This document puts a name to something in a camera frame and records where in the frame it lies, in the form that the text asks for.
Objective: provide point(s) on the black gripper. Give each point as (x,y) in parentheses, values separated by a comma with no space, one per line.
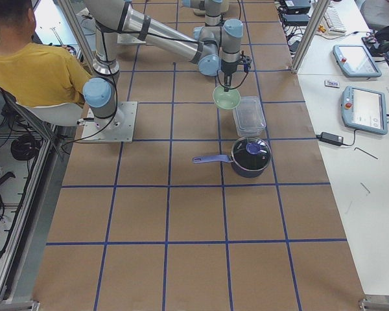
(227,68)

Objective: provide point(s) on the green bowl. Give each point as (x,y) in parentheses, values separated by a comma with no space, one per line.
(226,99)

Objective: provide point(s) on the clear plastic container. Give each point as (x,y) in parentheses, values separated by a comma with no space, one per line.
(249,117)

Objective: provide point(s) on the blue pot with glass lid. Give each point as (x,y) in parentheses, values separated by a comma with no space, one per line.
(249,157)

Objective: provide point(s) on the small printed card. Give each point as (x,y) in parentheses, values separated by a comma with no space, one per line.
(332,83)

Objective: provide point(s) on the black power adapter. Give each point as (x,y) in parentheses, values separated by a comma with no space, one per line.
(330,138)

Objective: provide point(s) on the white keyboard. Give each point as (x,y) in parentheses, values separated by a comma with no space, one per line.
(332,22)

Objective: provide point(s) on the far teach pendant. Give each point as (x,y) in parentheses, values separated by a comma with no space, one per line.
(355,61)

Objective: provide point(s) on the teach pendant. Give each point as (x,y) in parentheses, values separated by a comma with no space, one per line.
(355,61)
(364,109)

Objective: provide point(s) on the near teach pendant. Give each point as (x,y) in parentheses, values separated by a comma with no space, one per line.
(364,109)

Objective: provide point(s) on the black allen key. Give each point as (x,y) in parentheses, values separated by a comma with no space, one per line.
(365,152)

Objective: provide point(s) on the white chair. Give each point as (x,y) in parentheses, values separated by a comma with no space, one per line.
(66,114)

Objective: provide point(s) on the person in yellow shirt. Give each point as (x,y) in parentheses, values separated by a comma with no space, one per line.
(35,74)

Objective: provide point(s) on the aluminium frame post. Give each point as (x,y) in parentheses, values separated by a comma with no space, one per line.
(310,31)

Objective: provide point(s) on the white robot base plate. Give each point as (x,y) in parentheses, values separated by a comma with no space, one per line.
(118,129)

